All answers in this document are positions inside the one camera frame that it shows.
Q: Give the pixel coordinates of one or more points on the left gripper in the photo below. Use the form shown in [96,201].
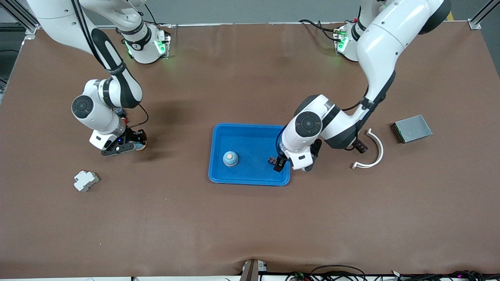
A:
[279,163]

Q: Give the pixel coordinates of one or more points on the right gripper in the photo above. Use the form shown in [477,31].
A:
[135,136]

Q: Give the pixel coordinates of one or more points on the small black connector block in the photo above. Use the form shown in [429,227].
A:
[271,160]

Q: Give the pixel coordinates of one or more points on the blue desk bell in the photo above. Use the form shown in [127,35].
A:
[230,159]
[141,147]

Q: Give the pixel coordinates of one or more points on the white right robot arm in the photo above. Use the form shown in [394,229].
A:
[50,15]

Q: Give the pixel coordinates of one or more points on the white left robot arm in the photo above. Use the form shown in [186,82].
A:
[383,43]

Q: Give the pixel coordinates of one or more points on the red push button black base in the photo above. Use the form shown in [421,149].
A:
[119,112]

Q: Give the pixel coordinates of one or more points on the blue plastic tray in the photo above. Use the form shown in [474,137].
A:
[250,171]

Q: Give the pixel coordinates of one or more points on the white circuit breaker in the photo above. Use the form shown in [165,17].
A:
[86,180]

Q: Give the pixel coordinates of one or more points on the brown table mat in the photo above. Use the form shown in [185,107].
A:
[250,226]

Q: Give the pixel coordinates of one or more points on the white curved plastic piece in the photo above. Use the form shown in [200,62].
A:
[381,152]

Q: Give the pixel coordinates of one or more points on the grey metal box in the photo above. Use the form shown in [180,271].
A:
[414,128]

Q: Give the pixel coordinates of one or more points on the metal edge bracket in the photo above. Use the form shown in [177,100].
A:
[252,271]

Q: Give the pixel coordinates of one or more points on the aluminium frame profile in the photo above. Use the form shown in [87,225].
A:
[474,24]
[19,16]

